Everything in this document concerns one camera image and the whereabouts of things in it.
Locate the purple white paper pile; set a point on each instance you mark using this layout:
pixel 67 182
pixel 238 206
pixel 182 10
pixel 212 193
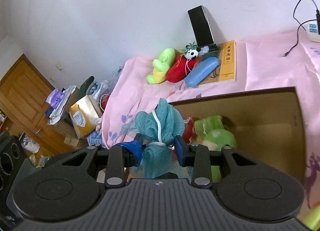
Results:
pixel 57 100

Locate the white power strip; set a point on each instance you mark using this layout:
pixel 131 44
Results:
pixel 312 32

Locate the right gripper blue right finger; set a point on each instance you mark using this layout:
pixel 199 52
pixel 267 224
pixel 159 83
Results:
pixel 183 152

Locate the red plush toy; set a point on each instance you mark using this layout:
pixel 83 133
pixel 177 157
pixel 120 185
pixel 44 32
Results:
pixel 180 69

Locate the red plush item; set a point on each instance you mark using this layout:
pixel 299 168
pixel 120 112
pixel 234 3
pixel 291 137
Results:
pixel 189 134

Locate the brown cardboard box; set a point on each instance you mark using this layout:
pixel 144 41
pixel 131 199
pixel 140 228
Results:
pixel 267 124

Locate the black charger plug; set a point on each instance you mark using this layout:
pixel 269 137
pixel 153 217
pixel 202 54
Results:
pixel 318 20

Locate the pink deer print tablecloth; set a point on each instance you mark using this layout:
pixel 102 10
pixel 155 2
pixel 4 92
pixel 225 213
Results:
pixel 264 63

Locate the small panda plush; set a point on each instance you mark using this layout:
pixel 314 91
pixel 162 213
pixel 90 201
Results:
pixel 192 51

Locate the green avocado plush toy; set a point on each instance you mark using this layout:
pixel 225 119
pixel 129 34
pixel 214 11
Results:
pixel 212 133

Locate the yellow book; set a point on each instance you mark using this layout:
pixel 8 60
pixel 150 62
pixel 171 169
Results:
pixel 226 71

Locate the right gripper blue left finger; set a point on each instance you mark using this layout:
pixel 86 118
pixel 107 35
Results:
pixel 132 151

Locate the wooden door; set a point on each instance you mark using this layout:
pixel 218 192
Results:
pixel 23 98

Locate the yellow paper bag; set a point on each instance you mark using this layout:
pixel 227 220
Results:
pixel 84 115

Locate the black speaker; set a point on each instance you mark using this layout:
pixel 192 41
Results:
pixel 12 157

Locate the green yellow plush toy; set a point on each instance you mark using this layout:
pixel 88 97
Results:
pixel 161 66

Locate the blue patterned cloth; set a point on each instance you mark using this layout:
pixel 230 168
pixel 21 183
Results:
pixel 94 139

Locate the teal bath mesh sponge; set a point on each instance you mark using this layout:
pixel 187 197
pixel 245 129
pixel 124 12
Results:
pixel 158 129

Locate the blue glasses case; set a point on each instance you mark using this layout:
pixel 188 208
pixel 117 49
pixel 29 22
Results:
pixel 201 71

